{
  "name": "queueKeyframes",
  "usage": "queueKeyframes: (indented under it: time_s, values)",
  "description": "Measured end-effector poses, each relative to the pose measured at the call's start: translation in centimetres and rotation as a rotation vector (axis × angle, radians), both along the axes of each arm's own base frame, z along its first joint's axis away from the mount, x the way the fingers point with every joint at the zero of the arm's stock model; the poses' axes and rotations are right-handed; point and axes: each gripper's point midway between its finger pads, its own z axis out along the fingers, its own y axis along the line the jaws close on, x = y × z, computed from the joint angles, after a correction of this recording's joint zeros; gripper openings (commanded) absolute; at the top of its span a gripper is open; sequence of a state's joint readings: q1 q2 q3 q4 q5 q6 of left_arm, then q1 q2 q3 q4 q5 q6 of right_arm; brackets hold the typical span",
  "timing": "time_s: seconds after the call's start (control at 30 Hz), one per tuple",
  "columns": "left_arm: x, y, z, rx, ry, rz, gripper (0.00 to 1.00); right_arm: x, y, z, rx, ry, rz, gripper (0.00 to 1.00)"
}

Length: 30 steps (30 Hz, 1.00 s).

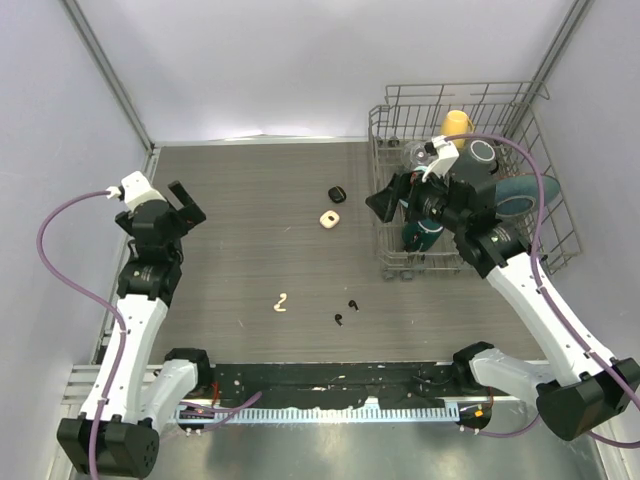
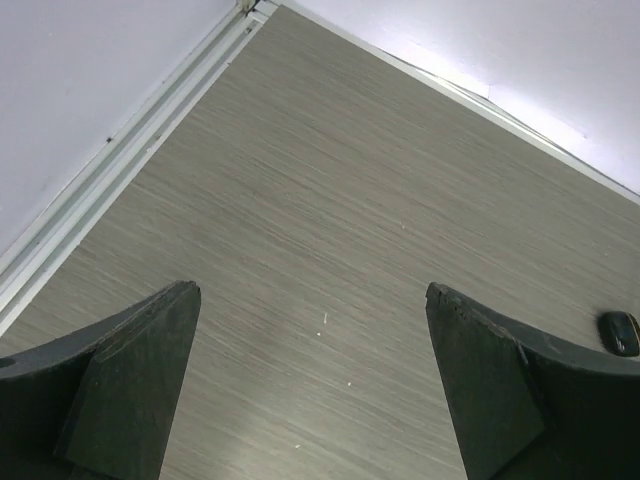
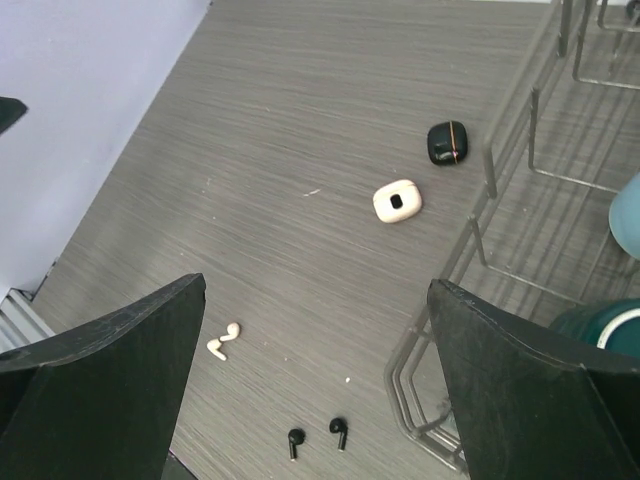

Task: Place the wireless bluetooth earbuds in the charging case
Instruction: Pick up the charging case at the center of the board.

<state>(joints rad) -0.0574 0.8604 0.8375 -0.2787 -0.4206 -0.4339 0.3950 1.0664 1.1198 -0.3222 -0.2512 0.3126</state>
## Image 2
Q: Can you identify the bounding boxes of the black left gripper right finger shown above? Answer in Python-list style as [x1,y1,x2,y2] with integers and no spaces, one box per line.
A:
[426,282,639,479]

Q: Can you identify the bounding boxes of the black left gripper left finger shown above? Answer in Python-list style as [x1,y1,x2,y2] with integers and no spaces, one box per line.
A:
[1,281,201,479]

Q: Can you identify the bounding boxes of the black gold-trimmed earbud case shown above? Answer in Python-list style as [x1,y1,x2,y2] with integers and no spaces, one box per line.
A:
[596,311,639,358]

